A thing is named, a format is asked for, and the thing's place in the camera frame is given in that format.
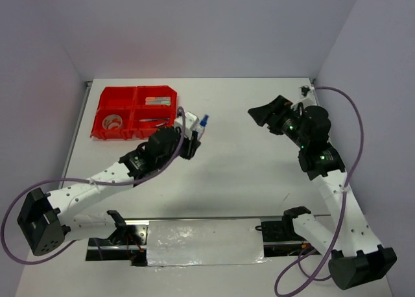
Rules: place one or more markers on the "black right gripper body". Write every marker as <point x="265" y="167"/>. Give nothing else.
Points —
<point x="287" y="123"/>

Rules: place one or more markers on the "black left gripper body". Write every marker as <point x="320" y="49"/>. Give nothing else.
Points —
<point x="187" y="146"/>

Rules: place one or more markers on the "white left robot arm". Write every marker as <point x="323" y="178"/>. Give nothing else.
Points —
<point x="49" y="219"/>

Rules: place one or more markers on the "blue-capped spray bottle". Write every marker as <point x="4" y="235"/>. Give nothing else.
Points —
<point x="201" y="126"/>

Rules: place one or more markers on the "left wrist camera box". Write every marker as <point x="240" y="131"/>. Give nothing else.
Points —
<point x="189" y="123"/>

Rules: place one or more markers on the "orange-tipped clear highlighter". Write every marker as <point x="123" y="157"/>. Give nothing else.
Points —
<point x="152" y="99"/>

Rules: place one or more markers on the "large clear tape roll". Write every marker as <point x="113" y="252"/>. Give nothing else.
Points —
<point x="112" y="122"/>

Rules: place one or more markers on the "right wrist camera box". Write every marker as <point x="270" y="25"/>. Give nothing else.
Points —
<point x="307" y="98"/>

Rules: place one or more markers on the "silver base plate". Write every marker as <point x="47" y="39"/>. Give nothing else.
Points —
<point x="198" y="242"/>

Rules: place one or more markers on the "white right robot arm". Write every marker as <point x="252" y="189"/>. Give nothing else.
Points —
<point x="354" y="254"/>

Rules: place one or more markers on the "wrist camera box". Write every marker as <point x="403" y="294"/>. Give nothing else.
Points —
<point x="189" y="123"/>
<point x="307" y="98"/>

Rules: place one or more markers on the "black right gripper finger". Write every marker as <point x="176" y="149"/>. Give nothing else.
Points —
<point x="261" y="114"/>
<point x="279" y="106"/>

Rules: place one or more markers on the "teal ink pen refill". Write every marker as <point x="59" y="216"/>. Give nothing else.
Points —
<point x="154" y="120"/>

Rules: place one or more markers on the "red four-compartment bin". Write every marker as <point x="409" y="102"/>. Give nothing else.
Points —
<point x="129" y="103"/>

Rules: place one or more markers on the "pink highlighter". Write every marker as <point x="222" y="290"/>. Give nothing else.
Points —
<point x="158" y="103"/>

